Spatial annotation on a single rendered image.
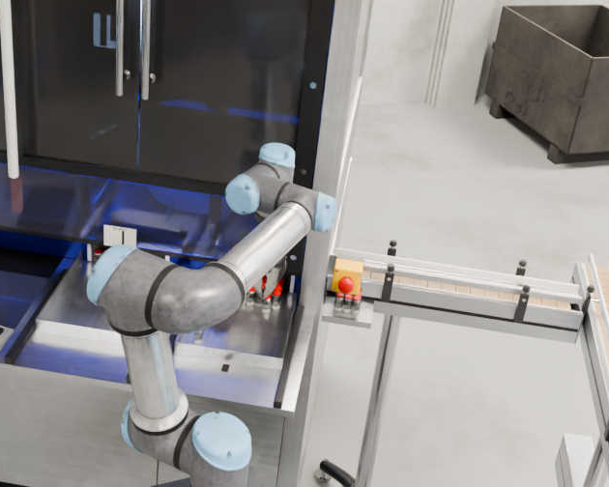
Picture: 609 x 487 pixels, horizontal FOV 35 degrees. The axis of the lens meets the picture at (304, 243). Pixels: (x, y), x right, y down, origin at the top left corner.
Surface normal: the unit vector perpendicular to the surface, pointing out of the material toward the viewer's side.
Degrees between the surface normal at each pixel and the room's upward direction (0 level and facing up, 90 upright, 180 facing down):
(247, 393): 0
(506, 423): 0
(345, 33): 90
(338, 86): 90
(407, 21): 90
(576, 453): 0
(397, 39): 90
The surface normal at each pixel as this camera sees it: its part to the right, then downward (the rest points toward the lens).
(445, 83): 0.41, 0.49
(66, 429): -0.12, 0.48
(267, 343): 0.11, -0.86
